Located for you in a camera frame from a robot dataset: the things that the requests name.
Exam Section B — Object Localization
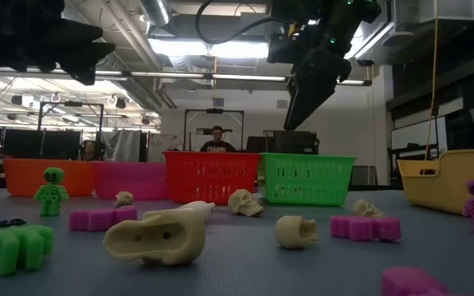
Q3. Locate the pink round bowl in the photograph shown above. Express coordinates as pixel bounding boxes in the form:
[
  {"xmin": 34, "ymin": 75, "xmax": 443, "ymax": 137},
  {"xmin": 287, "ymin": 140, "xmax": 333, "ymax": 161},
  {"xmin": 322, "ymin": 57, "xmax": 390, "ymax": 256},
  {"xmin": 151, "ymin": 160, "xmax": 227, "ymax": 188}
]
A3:
[{"xmin": 91, "ymin": 160, "xmax": 171, "ymax": 201}]

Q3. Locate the cream skull toy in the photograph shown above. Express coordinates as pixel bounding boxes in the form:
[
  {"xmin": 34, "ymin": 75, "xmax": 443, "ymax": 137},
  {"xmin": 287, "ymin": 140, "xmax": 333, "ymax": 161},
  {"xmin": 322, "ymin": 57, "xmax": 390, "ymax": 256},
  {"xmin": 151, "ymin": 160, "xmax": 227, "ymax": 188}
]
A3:
[
  {"xmin": 227, "ymin": 188, "xmax": 265, "ymax": 218},
  {"xmin": 351, "ymin": 199, "xmax": 386, "ymax": 218},
  {"xmin": 103, "ymin": 209, "xmax": 208, "ymax": 266},
  {"xmin": 273, "ymin": 215, "xmax": 318, "ymax": 250},
  {"xmin": 113, "ymin": 191, "xmax": 135, "ymax": 209}
]

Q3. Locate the round silver air duct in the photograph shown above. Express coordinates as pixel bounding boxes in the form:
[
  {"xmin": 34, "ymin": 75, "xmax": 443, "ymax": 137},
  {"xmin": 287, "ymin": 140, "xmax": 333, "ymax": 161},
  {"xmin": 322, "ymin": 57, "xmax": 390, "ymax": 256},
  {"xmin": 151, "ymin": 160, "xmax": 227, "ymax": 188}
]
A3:
[{"xmin": 140, "ymin": 0, "xmax": 172, "ymax": 26}]

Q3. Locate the red plastic basket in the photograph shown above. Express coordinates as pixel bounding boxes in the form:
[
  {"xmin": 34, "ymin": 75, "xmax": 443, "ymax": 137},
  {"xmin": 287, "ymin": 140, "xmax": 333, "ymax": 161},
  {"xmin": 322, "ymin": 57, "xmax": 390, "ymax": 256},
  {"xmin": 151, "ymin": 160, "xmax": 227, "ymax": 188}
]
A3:
[{"xmin": 164, "ymin": 150, "xmax": 263, "ymax": 206}]

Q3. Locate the person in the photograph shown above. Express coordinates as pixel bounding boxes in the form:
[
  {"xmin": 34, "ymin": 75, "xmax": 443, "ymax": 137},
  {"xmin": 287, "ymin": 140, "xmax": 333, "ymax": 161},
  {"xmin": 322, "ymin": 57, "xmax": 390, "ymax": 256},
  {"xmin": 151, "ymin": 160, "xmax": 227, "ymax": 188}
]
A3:
[
  {"xmin": 81, "ymin": 139, "xmax": 103, "ymax": 162},
  {"xmin": 199, "ymin": 125, "xmax": 237, "ymax": 154}
]

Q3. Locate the green plastic basket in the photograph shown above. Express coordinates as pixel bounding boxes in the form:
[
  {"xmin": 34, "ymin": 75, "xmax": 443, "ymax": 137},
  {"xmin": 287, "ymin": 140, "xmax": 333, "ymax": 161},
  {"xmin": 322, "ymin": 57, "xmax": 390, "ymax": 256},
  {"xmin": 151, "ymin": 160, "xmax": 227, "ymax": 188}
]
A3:
[{"xmin": 260, "ymin": 152, "xmax": 357, "ymax": 208}]

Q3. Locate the yellow plastic bin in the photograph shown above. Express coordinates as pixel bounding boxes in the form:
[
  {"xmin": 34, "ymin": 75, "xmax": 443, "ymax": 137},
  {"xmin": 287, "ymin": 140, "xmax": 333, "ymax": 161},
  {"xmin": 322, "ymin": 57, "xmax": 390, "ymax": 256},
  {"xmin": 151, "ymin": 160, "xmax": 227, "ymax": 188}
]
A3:
[{"xmin": 397, "ymin": 149, "xmax": 474, "ymax": 217}]

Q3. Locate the orange round bowl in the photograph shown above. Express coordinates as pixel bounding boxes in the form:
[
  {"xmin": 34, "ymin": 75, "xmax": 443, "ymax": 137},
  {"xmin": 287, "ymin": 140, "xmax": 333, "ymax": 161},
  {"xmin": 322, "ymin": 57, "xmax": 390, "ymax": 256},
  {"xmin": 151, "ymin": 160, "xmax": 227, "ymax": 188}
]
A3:
[{"xmin": 2, "ymin": 158, "xmax": 96, "ymax": 197}]

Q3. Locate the black metal frame stand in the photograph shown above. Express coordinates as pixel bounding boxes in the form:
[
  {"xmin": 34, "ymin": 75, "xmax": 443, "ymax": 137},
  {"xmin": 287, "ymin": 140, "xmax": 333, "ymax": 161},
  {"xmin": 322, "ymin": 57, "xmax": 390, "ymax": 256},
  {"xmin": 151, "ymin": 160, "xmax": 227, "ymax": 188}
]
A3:
[
  {"xmin": 182, "ymin": 108, "xmax": 246, "ymax": 154},
  {"xmin": 37, "ymin": 100, "xmax": 105, "ymax": 161}
]

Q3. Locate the black monitor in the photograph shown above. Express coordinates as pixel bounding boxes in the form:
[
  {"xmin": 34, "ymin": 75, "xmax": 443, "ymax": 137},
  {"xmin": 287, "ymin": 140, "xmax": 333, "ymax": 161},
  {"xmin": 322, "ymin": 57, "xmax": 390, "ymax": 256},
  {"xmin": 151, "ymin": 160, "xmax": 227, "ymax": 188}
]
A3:
[{"xmin": 244, "ymin": 130, "xmax": 321, "ymax": 156}]

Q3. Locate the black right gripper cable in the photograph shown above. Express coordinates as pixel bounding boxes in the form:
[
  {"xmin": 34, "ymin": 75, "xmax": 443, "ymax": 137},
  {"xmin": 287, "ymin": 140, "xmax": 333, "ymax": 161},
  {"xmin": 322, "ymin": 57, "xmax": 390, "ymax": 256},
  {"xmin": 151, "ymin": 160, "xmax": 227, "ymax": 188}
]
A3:
[{"xmin": 194, "ymin": 0, "xmax": 292, "ymax": 45}]

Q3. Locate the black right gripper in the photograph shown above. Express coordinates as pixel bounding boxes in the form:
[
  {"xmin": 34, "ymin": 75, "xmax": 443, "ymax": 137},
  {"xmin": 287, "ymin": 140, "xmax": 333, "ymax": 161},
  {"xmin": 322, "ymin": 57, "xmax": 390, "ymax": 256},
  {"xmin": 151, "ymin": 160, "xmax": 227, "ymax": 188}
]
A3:
[{"xmin": 273, "ymin": 0, "xmax": 352, "ymax": 132}]

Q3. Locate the long ceiling light strip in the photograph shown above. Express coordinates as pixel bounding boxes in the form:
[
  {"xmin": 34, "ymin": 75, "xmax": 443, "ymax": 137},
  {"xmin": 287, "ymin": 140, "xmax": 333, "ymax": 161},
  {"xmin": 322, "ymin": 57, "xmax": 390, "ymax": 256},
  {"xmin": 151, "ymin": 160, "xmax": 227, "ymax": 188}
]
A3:
[{"xmin": 95, "ymin": 70, "xmax": 373, "ymax": 87}]

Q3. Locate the grey fabric cover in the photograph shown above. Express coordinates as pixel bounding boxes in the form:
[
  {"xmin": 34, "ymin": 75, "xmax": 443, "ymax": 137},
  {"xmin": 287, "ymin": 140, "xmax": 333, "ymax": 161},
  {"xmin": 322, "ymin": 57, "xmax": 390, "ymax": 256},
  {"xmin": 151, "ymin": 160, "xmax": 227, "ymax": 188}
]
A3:
[{"xmin": 100, "ymin": 129, "xmax": 143, "ymax": 162}]

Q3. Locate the black screen row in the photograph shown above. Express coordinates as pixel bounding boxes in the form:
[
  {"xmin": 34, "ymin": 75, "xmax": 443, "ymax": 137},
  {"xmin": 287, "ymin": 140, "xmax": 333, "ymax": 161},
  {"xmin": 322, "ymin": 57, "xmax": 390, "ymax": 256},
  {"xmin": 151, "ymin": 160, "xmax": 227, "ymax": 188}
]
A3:
[{"xmin": 0, "ymin": 127, "xmax": 82, "ymax": 160}]

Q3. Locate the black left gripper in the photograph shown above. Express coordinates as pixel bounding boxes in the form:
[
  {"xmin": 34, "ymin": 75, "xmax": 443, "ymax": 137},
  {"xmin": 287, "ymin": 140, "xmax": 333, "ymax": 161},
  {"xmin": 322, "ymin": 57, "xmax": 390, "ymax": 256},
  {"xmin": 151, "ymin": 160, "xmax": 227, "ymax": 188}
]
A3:
[{"xmin": 0, "ymin": 18, "xmax": 116, "ymax": 86}]

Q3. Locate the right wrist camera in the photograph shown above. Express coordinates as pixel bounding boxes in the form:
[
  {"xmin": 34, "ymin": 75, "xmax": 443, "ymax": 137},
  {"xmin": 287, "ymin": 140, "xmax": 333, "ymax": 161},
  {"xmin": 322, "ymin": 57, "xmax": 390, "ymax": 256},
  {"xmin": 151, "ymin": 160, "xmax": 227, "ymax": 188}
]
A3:
[{"xmin": 267, "ymin": 31, "xmax": 303, "ymax": 66}]

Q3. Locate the magenta bone left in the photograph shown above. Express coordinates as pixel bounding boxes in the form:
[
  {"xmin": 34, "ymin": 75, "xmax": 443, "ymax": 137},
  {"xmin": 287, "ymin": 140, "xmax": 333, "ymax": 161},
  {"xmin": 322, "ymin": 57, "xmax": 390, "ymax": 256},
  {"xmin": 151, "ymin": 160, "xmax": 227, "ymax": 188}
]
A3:
[{"xmin": 68, "ymin": 205, "xmax": 138, "ymax": 232}]

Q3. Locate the grey ceiling unit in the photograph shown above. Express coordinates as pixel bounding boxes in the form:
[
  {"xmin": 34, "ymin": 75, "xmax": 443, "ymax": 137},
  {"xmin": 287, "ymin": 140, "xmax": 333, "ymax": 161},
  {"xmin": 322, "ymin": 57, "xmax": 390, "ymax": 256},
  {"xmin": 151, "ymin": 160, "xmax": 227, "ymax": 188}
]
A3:
[{"xmin": 239, "ymin": 11, "xmax": 273, "ymax": 42}]

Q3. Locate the white ghost toy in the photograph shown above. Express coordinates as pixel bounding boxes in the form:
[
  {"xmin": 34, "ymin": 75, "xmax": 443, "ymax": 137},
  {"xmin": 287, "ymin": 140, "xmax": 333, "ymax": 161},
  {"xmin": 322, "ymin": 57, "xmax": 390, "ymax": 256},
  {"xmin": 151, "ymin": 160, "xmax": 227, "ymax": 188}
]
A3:
[{"xmin": 177, "ymin": 200, "xmax": 216, "ymax": 221}]

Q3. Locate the grey cabinet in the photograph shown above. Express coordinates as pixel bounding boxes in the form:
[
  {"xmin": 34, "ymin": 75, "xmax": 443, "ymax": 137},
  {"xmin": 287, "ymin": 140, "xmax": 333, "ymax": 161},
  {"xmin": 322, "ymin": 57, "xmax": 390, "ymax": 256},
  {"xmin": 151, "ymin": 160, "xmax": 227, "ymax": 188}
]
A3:
[{"xmin": 351, "ymin": 164, "xmax": 379, "ymax": 187}]

